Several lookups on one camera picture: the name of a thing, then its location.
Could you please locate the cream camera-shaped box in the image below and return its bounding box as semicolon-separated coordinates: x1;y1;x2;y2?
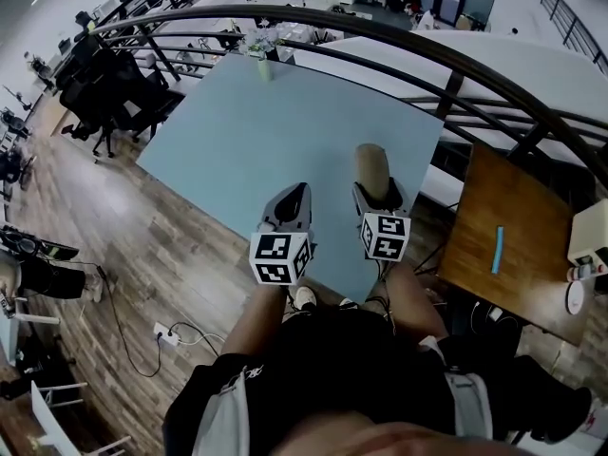
566;203;608;283

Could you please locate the clear plastic bag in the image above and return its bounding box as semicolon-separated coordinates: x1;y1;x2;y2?
580;395;608;442

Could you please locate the light blue table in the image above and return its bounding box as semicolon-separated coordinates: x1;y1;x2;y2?
136;51;447;306

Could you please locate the person's black shirt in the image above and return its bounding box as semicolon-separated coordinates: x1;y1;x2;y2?
161;307;523;456

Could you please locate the black floor cable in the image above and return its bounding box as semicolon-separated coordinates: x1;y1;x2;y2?
96;264;225;380

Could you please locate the white vase with flowers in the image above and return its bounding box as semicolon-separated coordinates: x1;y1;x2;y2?
237;18;287;85

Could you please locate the group of black office chairs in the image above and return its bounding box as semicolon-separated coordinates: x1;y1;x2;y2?
53;39;173;160

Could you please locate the person's grey harness strap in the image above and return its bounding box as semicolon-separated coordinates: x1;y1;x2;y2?
192;367;265;456
444;370;495;441

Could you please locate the black curved metal railing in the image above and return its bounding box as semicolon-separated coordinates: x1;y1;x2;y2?
88;3;608;190

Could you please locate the beige cylindrical object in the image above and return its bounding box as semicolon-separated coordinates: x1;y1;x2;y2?
352;142;392;202

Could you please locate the brown wooden side table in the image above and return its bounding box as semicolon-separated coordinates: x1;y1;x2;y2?
436;142;591;350

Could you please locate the person's left forearm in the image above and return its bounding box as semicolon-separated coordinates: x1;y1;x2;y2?
219;282;291;358

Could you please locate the white desk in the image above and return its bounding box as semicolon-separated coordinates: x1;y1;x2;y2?
29;379;133;456

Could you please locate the black backpack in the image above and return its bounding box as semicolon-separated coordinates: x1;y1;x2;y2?
449;295;524;356

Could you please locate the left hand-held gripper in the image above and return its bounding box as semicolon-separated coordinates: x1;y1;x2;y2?
247;182;317;287

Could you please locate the person's right forearm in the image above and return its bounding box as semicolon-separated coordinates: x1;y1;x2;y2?
382;261;450;339

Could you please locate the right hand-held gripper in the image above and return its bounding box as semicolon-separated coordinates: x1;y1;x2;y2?
351;176;413;263

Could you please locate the white power strip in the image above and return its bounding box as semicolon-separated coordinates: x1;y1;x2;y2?
152;321;182;348

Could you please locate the person's face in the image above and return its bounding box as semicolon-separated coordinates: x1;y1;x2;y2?
284;410;538;456

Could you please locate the white round plate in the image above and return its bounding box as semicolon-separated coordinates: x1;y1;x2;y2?
564;279;587;316

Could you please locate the blue strip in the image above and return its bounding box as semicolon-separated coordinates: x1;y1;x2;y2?
489;225;506;276

